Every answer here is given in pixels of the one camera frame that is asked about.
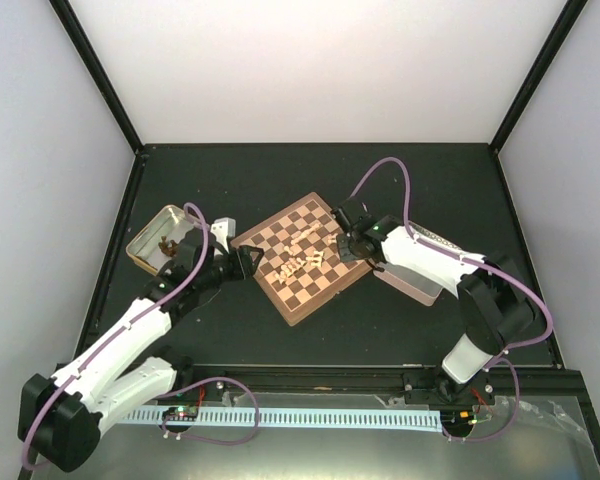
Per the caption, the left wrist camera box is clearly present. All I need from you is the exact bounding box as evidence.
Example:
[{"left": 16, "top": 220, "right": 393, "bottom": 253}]
[{"left": 210, "top": 217, "right": 236, "bottom": 256}]

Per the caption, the pink patterned plastic basket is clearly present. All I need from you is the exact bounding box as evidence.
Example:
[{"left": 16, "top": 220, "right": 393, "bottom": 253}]
[{"left": 373, "top": 222, "right": 464, "bottom": 305}]

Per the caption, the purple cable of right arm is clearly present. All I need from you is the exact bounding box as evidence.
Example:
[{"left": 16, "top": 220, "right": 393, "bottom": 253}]
[{"left": 352, "top": 156, "right": 556, "bottom": 444}]

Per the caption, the light wooden king piece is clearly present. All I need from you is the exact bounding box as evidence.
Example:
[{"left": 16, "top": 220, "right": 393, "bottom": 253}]
[{"left": 288, "top": 223, "right": 320, "bottom": 247}]

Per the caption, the left controller circuit board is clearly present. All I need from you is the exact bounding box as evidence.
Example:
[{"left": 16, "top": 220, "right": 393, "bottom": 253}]
[{"left": 162, "top": 406, "right": 199, "bottom": 422}]

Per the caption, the wooden chess board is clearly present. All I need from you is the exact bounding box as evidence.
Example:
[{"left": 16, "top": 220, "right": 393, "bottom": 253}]
[{"left": 231, "top": 192, "right": 371, "bottom": 326}]

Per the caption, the right controller circuit board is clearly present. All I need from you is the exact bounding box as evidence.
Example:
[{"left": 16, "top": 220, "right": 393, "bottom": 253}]
[{"left": 440, "top": 408, "right": 494, "bottom": 426}]

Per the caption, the light wooden pawn piece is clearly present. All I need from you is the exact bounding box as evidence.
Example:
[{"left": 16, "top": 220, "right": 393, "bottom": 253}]
[{"left": 306, "top": 251, "right": 324, "bottom": 267}]

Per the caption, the controller circuit board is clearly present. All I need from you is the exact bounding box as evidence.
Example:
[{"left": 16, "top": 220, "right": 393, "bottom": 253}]
[
  {"left": 440, "top": 408, "right": 494, "bottom": 426},
  {"left": 162, "top": 406, "right": 199, "bottom": 422}
]

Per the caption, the black frame post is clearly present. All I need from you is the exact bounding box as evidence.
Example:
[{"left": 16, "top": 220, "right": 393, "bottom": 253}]
[
  {"left": 489, "top": 0, "right": 588, "bottom": 154},
  {"left": 49, "top": 0, "right": 144, "bottom": 154}
]

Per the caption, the light wooden knight piece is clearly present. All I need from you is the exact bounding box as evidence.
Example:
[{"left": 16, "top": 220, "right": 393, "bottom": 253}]
[{"left": 275, "top": 270, "right": 294, "bottom": 283}]

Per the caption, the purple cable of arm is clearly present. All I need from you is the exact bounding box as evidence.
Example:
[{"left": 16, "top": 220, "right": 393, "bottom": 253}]
[
  {"left": 19, "top": 202, "right": 259, "bottom": 471},
  {"left": 352, "top": 156, "right": 556, "bottom": 444}
]

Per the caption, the light wooden bishop piece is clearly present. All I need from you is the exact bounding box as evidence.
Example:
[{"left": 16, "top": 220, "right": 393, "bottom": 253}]
[{"left": 285, "top": 257, "right": 306, "bottom": 275}]

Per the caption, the white slotted cable duct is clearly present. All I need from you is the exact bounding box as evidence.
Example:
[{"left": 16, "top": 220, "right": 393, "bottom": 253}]
[{"left": 120, "top": 405, "right": 442, "bottom": 433}]

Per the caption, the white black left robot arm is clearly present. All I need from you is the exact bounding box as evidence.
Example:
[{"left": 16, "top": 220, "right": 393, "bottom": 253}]
[{"left": 17, "top": 219, "right": 264, "bottom": 472}]

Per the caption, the black frame post left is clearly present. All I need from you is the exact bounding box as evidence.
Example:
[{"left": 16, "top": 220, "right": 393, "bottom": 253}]
[{"left": 49, "top": 0, "right": 144, "bottom": 154}]

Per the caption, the black frame post right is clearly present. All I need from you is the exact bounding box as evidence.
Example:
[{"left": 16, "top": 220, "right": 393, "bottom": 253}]
[{"left": 489, "top": 0, "right": 588, "bottom": 154}]

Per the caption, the yellow bear tin box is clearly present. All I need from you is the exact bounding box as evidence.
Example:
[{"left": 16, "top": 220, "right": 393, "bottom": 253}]
[{"left": 126, "top": 205, "right": 203, "bottom": 275}]

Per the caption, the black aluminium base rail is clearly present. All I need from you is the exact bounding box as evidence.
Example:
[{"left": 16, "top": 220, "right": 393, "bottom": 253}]
[{"left": 154, "top": 362, "right": 496, "bottom": 401}]

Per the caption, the dark chess pieces pile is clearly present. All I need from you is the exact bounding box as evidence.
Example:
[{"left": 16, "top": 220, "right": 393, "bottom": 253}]
[{"left": 158, "top": 236, "right": 179, "bottom": 258}]

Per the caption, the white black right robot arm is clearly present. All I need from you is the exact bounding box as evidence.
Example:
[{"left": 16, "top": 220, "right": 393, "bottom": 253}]
[{"left": 331, "top": 196, "right": 538, "bottom": 404}]

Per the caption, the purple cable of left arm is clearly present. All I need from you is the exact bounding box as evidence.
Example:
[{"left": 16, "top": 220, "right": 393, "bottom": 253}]
[{"left": 19, "top": 202, "right": 259, "bottom": 471}]

